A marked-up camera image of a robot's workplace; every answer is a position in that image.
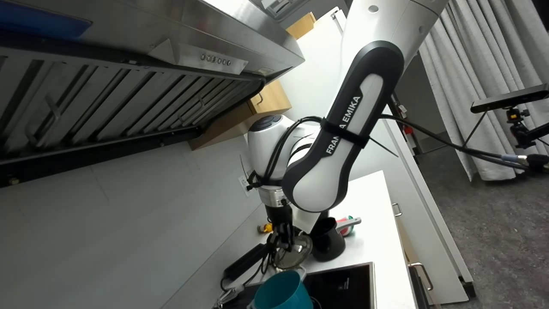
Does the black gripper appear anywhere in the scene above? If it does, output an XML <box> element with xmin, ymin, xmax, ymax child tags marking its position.
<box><xmin>266</xmin><ymin>201</ymin><xmax>295</xmax><ymax>261</ymax></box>

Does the glass pot lid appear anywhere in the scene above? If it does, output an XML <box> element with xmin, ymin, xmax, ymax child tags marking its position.
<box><xmin>275</xmin><ymin>235</ymin><xmax>313</xmax><ymax>270</ymax></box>

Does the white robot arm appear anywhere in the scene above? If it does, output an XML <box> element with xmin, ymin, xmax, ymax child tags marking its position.
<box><xmin>246</xmin><ymin>0</ymin><xmax>450</xmax><ymax>254</ymax></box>

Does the black pot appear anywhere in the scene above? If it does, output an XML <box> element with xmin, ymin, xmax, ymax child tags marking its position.
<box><xmin>311</xmin><ymin>213</ymin><xmax>345</xmax><ymax>261</ymax></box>

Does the black power strip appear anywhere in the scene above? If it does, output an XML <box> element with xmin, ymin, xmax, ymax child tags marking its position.
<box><xmin>223</xmin><ymin>244</ymin><xmax>268</xmax><ymax>280</ymax></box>

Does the red green small object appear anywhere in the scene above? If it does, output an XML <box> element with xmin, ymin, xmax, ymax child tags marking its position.
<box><xmin>337</xmin><ymin>216</ymin><xmax>362</xmax><ymax>237</ymax></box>

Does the black induction cooktop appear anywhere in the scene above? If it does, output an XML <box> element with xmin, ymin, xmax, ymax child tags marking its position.
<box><xmin>304</xmin><ymin>264</ymin><xmax>374</xmax><ymax>309</ymax></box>

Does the white kitchen cabinet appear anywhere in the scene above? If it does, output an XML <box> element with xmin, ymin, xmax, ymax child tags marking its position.
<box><xmin>349</xmin><ymin>101</ymin><xmax>477</xmax><ymax>307</ymax></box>

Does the cardboard box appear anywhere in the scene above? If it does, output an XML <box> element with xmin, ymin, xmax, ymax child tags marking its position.
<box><xmin>189</xmin><ymin>81</ymin><xmax>292</xmax><ymax>149</ymax></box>

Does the stainless steel range hood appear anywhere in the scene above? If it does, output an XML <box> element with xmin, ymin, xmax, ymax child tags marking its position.
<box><xmin>0</xmin><ymin>0</ymin><xmax>304</xmax><ymax>185</ymax></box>

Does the grey curtain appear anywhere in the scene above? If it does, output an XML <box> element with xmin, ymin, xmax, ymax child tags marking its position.
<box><xmin>419</xmin><ymin>0</ymin><xmax>549</xmax><ymax>155</ymax></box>

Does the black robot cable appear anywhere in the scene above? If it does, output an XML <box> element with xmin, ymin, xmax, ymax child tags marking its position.
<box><xmin>379</xmin><ymin>93</ymin><xmax>549</xmax><ymax>173</ymax></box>

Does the black camera stand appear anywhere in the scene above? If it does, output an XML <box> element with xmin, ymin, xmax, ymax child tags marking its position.
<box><xmin>470</xmin><ymin>84</ymin><xmax>549</xmax><ymax>148</ymax></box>

